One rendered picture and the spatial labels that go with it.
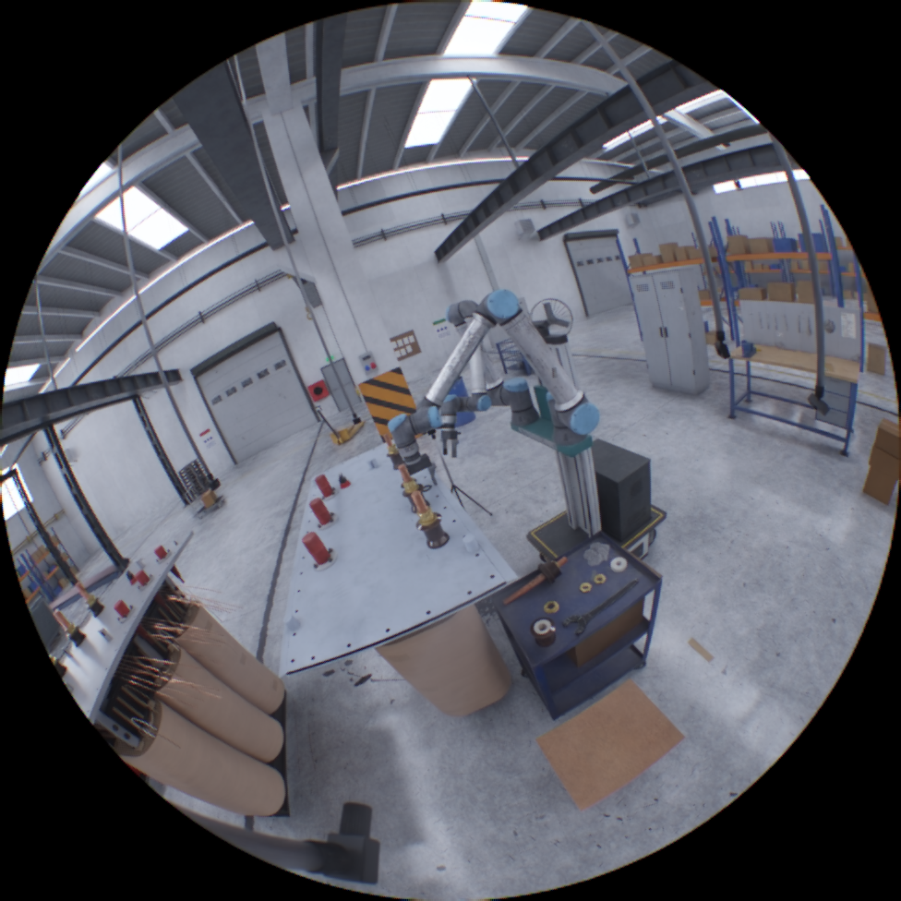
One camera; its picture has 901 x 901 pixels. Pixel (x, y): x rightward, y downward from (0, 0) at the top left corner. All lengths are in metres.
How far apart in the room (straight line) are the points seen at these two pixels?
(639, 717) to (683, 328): 4.91
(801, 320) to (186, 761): 6.39
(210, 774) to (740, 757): 2.65
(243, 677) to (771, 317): 6.42
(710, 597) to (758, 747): 1.13
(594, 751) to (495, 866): 1.16
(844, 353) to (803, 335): 0.62
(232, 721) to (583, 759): 1.88
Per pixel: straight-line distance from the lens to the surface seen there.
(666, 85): 6.61
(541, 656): 1.31
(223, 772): 2.15
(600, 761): 1.12
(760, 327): 5.10
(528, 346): 1.33
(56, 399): 10.74
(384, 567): 1.15
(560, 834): 2.04
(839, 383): 4.27
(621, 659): 2.10
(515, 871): 2.09
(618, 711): 1.16
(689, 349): 5.35
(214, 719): 2.26
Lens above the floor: 2.03
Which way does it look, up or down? 22 degrees down
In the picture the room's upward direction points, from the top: 21 degrees counter-clockwise
